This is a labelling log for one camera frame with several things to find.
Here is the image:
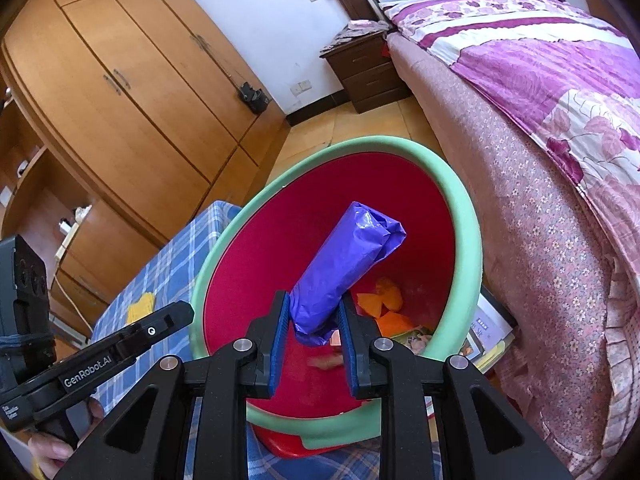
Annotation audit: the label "blue plaid tablecloth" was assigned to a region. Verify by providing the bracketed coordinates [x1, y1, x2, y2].
[92, 200, 441, 480]

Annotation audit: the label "purple floral quilt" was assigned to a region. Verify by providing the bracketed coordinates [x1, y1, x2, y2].
[377, 0, 640, 281]

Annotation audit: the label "white power strip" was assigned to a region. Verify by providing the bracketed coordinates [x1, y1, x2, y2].
[54, 204, 96, 261]

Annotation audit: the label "white cable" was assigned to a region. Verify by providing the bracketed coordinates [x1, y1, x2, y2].
[50, 270, 93, 346]

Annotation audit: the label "purple plastic bag roll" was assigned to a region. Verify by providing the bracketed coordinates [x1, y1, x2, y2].
[290, 201, 407, 348]

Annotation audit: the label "books under basin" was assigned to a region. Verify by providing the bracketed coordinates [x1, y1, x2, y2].
[460, 287, 518, 376]

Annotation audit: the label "person's left hand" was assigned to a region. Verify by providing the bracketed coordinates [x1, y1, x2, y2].
[27, 397, 106, 480]

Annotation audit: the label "red bin with green rim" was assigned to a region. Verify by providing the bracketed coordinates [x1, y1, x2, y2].
[190, 135, 483, 461]

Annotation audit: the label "black wall-mounted device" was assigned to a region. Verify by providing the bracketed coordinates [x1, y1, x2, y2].
[237, 81, 271, 115]

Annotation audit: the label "pink cloth pile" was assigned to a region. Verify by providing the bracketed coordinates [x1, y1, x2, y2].
[332, 20, 391, 46]

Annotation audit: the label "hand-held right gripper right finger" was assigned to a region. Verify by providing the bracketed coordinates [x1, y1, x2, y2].
[336, 292, 573, 480]

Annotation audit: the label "wooden wardrobe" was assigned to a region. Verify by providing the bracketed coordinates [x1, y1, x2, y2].
[0, 0, 291, 361]

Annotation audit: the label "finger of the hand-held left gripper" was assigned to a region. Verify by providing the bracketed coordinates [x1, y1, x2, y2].
[117, 302, 196, 361]

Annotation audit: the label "yellow mesh cloth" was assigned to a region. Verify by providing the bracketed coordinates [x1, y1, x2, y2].
[126, 294, 157, 325]

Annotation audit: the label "dark wooden nightstand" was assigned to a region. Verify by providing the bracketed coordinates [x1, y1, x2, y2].
[320, 30, 413, 115]

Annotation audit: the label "bed with pink floral sheet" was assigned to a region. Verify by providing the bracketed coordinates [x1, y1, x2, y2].
[385, 0, 640, 480]

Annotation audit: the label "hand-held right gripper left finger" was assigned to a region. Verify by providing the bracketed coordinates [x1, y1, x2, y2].
[50, 290, 292, 480]

